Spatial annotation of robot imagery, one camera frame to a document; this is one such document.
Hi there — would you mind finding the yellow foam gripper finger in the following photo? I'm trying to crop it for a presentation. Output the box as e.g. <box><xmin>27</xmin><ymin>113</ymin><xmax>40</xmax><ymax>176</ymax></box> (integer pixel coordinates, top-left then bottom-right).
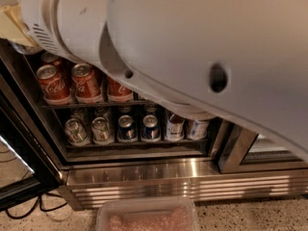
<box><xmin>0</xmin><ymin>0</ymin><xmax>42</xmax><ymax>55</ymax></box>

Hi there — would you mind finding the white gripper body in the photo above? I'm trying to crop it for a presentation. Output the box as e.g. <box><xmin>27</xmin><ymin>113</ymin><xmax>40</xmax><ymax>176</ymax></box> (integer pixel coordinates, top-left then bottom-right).
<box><xmin>21</xmin><ymin>0</ymin><xmax>68</xmax><ymax>58</ymax></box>

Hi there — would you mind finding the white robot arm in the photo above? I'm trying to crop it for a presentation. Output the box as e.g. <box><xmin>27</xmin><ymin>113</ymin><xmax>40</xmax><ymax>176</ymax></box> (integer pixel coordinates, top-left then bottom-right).
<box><xmin>0</xmin><ymin>0</ymin><xmax>308</xmax><ymax>158</ymax></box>

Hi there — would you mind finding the front left coca cola can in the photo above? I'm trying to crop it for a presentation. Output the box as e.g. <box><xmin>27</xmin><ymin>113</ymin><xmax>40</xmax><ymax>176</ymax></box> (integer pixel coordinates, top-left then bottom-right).
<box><xmin>36</xmin><ymin>64</ymin><xmax>71</xmax><ymax>105</ymax></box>

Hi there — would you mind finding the coca cola can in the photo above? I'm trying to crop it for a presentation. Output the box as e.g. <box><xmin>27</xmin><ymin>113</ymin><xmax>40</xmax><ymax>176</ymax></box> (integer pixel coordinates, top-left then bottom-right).
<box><xmin>71</xmin><ymin>64</ymin><xmax>103</xmax><ymax>104</ymax></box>
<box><xmin>107</xmin><ymin>77</ymin><xmax>133</xmax><ymax>102</ymax></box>
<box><xmin>36</xmin><ymin>64</ymin><xmax>71</xmax><ymax>105</ymax></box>

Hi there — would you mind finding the front middle coca cola can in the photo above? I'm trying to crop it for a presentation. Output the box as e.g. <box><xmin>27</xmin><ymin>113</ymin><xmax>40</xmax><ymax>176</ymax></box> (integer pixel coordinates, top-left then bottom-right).
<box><xmin>71</xmin><ymin>64</ymin><xmax>103</xmax><ymax>104</ymax></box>

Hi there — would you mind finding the front right coca cola can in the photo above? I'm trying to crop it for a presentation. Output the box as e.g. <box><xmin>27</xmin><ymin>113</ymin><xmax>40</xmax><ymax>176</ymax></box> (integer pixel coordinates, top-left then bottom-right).
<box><xmin>107</xmin><ymin>77</ymin><xmax>133</xmax><ymax>102</ymax></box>

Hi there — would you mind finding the open fridge door left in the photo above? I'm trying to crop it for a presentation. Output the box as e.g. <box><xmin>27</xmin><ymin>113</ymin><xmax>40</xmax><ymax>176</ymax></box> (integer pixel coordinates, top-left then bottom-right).
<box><xmin>0</xmin><ymin>63</ymin><xmax>61</xmax><ymax>211</ymax></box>

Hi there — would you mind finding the stainless steel fridge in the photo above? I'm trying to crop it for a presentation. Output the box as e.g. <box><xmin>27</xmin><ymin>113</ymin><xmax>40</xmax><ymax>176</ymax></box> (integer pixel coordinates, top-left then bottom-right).
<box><xmin>0</xmin><ymin>40</ymin><xmax>308</xmax><ymax>210</ymax></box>

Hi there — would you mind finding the left blue pepsi can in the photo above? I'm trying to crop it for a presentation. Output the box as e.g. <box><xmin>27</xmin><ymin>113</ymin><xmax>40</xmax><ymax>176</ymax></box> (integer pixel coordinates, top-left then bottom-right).
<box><xmin>117</xmin><ymin>115</ymin><xmax>138</xmax><ymax>142</ymax></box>

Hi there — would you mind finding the blue pepsi can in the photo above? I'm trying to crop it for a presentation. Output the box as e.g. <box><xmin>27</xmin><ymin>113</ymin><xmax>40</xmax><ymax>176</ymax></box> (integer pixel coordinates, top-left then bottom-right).
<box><xmin>117</xmin><ymin>115</ymin><xmax>138</xmax><ymax>142</ymax></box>
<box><xmin>141</xmin><ymin>115</ymin><xmax>161</xmax><ymax>142</ymax></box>

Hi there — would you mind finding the right blue pepsi can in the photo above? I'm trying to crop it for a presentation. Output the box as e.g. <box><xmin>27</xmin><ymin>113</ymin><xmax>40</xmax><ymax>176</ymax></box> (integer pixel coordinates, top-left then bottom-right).
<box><xmin>141</xmin><ymin>115</ymin><xmax>161</xmax><ymax>142</ymax></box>

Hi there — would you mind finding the fridge right glass door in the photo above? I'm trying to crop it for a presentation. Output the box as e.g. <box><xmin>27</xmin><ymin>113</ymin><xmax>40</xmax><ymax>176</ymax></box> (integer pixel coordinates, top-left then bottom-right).
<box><xmin>218</xmin><ymin>123</ymin><xmax>308</xmax><ymax>173</ymax></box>

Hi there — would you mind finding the left tea bottle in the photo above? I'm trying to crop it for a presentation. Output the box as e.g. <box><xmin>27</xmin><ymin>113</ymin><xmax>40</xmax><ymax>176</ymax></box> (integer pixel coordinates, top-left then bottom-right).
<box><xmin>165</xmin><ymin>111</ymin><xmax>185</xmax><ymax>141</ymax></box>

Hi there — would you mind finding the tea bottle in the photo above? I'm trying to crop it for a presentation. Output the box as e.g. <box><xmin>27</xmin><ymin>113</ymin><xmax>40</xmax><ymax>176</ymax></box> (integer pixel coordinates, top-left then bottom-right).
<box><xmin>165</xmin><ymin>111</ymin><xmax>185</xmax><ymax>141</ymax></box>
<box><xmin>187</xmin><ymin>120</ymin><xmax>209</xmax><ymax>141</ymax></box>

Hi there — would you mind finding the right tea bottle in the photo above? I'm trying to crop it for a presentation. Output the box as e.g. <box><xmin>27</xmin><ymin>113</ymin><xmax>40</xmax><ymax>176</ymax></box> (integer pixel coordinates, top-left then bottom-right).
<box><xmin>187</xmin><ymin>120</ymin><xmax>209</xmax><ymax>141</ymax></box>

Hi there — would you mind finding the clear plastic bin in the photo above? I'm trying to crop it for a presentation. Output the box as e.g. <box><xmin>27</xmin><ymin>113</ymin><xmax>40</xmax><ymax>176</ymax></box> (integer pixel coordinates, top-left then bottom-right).
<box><xmin>95</xmin><ymin>196</ymin><xmax>200</xmax><ymax>231</ymax></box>

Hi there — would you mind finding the middle wire shelf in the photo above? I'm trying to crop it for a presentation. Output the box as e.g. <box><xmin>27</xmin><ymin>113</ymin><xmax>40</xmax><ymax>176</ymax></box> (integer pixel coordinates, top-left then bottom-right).
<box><xmin>41</xmin><ymin>100</ymin><xmax>153</xmax><ymax>110</ymax></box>

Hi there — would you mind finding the black cable on floor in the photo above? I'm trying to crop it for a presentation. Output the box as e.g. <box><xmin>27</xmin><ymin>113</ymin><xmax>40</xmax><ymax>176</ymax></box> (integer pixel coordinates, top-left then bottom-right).
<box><xmin>4</xmin><ymin>191</ymin><xmax>69</xmax><ymax>219</ymax></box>

